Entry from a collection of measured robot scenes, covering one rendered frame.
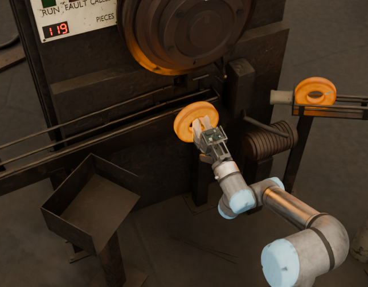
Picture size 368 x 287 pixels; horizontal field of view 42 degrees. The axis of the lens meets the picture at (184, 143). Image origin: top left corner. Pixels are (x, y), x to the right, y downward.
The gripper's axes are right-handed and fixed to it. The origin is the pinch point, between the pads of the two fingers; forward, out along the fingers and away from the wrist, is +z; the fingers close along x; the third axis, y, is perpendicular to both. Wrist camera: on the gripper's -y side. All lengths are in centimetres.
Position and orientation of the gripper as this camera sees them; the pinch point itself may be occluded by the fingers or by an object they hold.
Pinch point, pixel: (196, 118)
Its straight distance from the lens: 160.3
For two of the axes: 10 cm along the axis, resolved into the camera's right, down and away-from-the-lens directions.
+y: 1.2, -4.6, -8.8
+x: -9.1, 3.1, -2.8
